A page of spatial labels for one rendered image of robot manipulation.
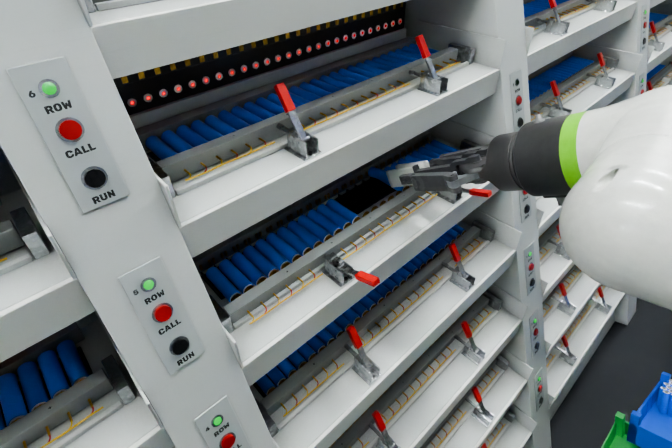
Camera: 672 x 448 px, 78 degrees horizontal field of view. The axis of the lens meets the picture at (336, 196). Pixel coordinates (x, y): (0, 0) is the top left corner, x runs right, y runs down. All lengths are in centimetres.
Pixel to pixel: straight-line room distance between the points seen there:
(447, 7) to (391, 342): 61
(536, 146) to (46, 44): 47
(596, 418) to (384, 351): 99
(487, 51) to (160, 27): 57
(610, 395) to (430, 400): 87
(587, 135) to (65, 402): 60
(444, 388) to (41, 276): 73
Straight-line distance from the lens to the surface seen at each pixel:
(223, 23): 46
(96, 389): 55
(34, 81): 40
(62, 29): 41
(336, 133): 56
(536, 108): 110
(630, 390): 171
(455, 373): 95
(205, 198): 47
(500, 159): 55
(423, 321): 78
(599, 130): 49
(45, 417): 56
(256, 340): 55
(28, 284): 45
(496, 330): 103
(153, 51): 43
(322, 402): 70
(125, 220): 42
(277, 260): 60
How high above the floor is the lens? 126
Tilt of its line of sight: 22 degrees down
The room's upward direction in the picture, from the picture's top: 15 degrees counter-clockwise
